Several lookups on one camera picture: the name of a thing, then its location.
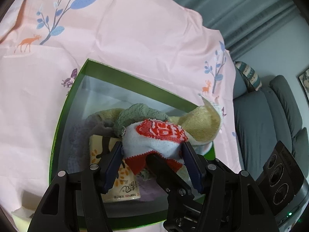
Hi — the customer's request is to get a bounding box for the light green towel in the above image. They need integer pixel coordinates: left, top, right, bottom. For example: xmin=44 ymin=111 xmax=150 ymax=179
xmin=87 ymin=108 xmax=126 ymax=130

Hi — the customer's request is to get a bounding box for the pink printed bedsheet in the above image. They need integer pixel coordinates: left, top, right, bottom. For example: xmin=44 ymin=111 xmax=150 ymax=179
xmin=0 ymin=0 xmax=243 ymax=232

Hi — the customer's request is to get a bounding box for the cream towel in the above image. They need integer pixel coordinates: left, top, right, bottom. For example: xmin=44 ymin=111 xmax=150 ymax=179
xmin=169 ymin=94 xmax=225 ymax=150

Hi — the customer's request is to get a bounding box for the grey curtain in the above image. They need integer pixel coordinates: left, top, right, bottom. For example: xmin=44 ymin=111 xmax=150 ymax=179
xmin=142 ymin=0 xmax=297 ymax=62

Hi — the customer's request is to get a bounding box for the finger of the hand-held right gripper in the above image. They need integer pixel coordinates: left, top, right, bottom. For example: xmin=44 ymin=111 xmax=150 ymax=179
xmin=146 ymin=153 xmax=205 ymax=232

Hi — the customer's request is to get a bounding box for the small yellow tissue pack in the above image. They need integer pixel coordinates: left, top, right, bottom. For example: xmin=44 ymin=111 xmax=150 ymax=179
xmin=89 ymin=135 xmax=141 ymax=203

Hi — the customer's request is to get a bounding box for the printed cushion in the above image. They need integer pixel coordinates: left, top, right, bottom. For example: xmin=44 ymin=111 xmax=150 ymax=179
xmin=235 ymin=61 xmax=262 ymax=92

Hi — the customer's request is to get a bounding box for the red and white cloth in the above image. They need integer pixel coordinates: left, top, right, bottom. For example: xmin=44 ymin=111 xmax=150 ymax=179
xmin=121 ymin=119 xmax=189 ymax=176

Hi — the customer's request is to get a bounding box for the green cardboard box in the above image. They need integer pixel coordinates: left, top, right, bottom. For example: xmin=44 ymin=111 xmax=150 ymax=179
xmin=49 ymin=58 xmax=216 ymax=229

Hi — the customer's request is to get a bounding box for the grey-green towel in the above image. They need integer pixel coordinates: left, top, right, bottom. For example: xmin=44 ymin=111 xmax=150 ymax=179
xmin=113 ymin=103 xmax=169 ymax=138

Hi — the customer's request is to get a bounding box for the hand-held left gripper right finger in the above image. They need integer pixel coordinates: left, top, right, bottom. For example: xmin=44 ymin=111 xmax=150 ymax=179
xmin=181 ymin=142 xmax=280 ymax=232

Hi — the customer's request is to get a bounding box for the purple towel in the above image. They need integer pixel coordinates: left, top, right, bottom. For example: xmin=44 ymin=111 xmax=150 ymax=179
xmin=68 ymin=123 xmax=167 ymax=202

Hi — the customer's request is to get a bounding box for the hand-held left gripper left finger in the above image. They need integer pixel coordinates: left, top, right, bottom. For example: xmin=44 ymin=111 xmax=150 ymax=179
xmin=26 ymin=141 xmax=123 ymax=232

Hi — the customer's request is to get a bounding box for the framed wall picture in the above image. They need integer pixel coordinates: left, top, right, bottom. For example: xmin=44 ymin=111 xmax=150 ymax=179
xmin=297 ymin=69 xmax=309 ymax=92

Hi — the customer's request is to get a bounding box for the grey sofa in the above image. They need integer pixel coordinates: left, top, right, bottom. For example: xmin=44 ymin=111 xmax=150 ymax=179
xmin=233 ymin=61 xmax=309 ymax=174

